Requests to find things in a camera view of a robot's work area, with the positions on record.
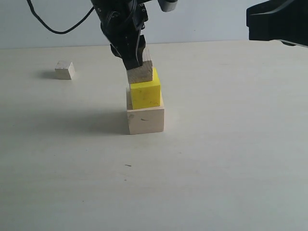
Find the medium wooden cube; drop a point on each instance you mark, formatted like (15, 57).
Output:
(143, 73)

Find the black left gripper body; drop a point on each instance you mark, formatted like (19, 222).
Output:
(121, 19)

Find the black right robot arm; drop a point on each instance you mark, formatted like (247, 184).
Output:
(282, 20)

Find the yellow cube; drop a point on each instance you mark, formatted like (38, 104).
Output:
(146, 94)

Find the small wooden cube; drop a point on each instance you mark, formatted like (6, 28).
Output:
(65, 70)

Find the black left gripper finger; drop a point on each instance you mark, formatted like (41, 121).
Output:
(116, 50)
(131, 52)

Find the large wooden cube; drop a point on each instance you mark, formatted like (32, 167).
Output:
(145, 120)

